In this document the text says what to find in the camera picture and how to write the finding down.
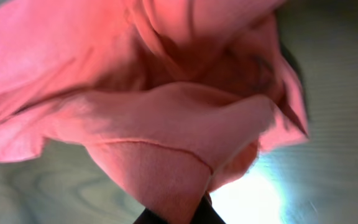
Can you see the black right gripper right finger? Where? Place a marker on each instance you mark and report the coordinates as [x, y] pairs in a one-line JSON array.
[[205, 214]]

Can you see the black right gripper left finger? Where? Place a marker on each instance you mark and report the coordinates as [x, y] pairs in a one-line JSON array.
[[148, 217]]

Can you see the red printed t-shirt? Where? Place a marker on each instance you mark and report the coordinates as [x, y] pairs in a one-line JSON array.
[[172, 99]]

